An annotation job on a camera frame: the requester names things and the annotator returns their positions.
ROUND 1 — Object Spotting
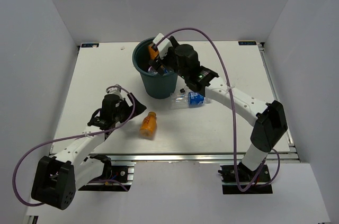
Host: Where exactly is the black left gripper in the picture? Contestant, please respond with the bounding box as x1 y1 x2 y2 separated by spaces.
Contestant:
112 93 146 123

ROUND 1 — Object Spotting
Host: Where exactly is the orange bottle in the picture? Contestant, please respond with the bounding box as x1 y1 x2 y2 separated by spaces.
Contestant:
139 112 157 138
148 44 159 60

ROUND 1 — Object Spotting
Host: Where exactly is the blue label bottle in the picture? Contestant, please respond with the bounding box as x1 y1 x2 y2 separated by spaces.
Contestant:
169 92 212 110
148 66 158 75

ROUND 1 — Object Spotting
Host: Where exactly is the orange bottle front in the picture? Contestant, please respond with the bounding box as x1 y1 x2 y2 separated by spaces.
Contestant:
139 112 157 138

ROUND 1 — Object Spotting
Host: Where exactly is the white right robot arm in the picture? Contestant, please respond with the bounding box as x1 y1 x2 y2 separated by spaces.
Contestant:
149 33 288 181

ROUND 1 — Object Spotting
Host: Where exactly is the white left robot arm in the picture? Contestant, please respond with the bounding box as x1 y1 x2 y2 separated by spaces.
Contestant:
31 91 146 210

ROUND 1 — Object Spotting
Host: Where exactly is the dark teal plastic bin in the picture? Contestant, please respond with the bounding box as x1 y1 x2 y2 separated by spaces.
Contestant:
132 37 178 99

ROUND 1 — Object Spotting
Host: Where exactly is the black logo sticker right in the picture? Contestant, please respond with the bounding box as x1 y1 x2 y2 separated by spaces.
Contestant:
238 41 257 46

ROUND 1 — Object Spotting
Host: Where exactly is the black logo sticker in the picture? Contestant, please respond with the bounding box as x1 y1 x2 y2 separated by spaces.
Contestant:
81 43 99 48
238 41 257 46

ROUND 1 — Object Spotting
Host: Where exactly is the black logo sticker left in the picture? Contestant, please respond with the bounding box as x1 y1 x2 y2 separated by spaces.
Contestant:
81 43 99 48

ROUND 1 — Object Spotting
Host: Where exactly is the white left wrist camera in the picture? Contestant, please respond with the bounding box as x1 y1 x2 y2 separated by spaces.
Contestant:
105 85 122 98

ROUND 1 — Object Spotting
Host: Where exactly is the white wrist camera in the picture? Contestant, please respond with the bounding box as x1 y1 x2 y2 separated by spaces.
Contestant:
105 85 122 98
153 33 173 59

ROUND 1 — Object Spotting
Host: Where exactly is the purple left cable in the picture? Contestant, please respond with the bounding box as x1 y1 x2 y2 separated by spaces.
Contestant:
12 84 136 207

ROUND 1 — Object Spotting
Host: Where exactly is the purple cable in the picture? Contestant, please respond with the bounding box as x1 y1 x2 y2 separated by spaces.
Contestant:
12 84 136 207
153 27 281 192

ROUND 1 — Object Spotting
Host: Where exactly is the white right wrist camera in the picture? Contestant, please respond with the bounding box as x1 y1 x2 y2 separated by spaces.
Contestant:
153 33 173 59

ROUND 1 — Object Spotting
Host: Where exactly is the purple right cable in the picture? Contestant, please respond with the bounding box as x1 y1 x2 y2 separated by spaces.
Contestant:
153 27 281 192

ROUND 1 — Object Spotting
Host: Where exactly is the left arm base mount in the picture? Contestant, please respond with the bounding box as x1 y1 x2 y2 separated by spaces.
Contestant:
78 154 136 192

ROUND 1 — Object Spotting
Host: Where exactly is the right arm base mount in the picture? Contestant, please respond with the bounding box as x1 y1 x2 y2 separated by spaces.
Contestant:
216 164 273 195

